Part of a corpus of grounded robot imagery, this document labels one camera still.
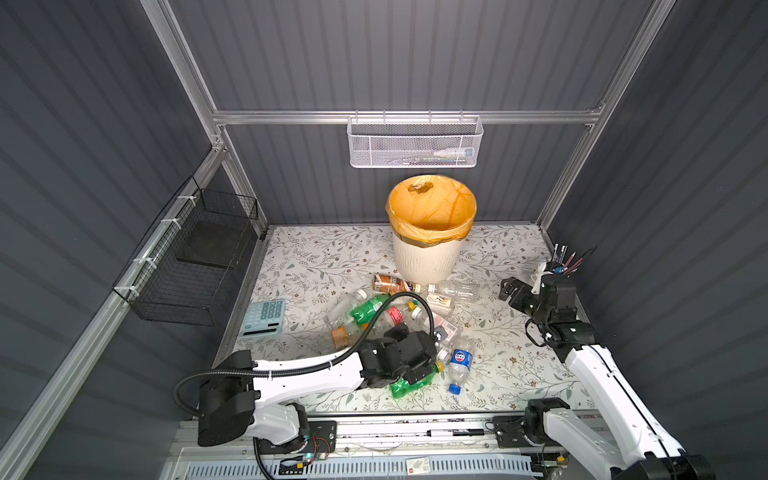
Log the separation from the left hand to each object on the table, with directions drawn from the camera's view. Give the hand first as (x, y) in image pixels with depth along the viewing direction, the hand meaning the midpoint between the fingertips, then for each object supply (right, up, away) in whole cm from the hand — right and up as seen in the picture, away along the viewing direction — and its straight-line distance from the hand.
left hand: (417, 345), depth 77 cm
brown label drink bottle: (-6, +14, +20) cm, 25 cm away
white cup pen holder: (+24, +19, -14) cm, 34 cm away
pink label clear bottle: (-6, +5, +12) cm, 14 cm away
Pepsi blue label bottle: (+11, -7, +3) cm, 14 cm away
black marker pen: (+9, -21, -4) cm, 23 cm away
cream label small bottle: (+8, +9, +14) cm, 18 cm away
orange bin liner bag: (+7, +39, +26) cm, 48 cm away
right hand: (+28, +14, +3) cm, 32 cm away
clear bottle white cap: (-22, +7, +15) cm, 28 cm away
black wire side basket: (-58, +20, -5) cm, 62 cm away
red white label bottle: (+11, +1, +10) cm, 15 cm away
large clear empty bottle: (+16, +12, +23) cm, 31 cm away
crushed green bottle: (-4, -11, 0) cm, 12 cm away
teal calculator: (-47, +4, +16) cm, 50 cm away
